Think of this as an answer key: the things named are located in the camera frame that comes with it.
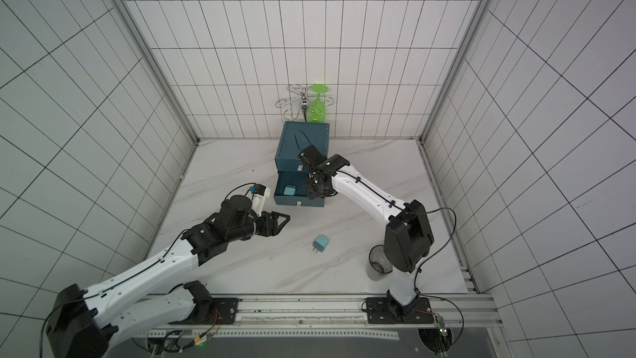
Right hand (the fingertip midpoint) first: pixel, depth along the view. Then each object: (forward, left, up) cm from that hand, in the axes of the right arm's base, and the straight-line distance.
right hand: (307, 192), depth 85 cm
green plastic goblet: (+36, -1, +7) cm, 37 cm away
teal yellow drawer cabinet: (+8, +7, -2) cm, 11 cm away
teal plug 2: (-13, -5, -12) cm, 19 cm away
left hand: (-12, +8, +1) cm, 14 cm away
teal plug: (+3, +7, -4) cm, 8 cm away
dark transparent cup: (-19, -25, -13) cm, 34 cm away
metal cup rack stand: (+33, +6, +16) cm, 37 cm away
